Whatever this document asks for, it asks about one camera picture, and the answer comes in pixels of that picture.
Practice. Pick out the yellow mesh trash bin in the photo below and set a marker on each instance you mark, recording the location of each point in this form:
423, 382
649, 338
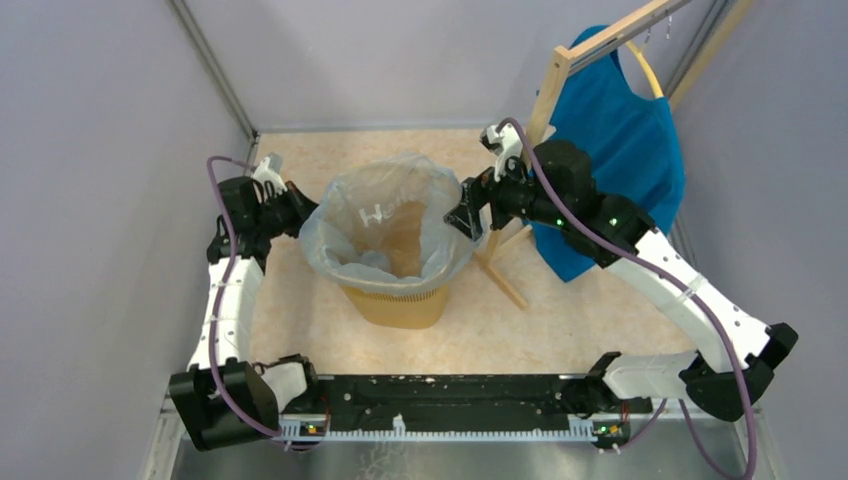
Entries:
397, 305

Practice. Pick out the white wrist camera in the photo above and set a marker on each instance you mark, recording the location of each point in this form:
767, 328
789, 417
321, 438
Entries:
505, 143
268, 174

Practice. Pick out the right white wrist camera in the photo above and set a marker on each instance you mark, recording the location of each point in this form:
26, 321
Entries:
505, 143

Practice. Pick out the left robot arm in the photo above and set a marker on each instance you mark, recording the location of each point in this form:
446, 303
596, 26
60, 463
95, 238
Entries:
222, 398

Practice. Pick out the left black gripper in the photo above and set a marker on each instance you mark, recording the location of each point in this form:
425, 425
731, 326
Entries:
301, 206

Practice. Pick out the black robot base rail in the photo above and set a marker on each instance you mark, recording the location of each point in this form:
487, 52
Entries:
460, 403

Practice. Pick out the blue plastic trash bag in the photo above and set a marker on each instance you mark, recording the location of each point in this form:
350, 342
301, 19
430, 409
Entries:
380, 227

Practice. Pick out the blue t-shirt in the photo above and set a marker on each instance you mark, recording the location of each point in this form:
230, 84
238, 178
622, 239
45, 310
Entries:
630, 140

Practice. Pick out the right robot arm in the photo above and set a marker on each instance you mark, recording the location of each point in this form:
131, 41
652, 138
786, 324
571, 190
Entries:
735, 355

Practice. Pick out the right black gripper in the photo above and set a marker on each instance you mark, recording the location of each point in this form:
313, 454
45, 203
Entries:
466, 215

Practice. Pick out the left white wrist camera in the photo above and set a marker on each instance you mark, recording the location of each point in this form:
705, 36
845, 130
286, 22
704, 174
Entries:
268, 174

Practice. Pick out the yellow clothes hanger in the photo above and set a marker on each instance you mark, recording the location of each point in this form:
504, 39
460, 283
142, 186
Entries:
652, 79

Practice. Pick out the metal corner post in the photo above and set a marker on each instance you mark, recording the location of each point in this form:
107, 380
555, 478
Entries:
213, 67

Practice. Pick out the white cable duct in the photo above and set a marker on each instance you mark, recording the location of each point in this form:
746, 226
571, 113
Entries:
298, 431

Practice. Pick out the wooden clothes rack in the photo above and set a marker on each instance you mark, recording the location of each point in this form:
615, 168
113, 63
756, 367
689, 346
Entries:
596, 42

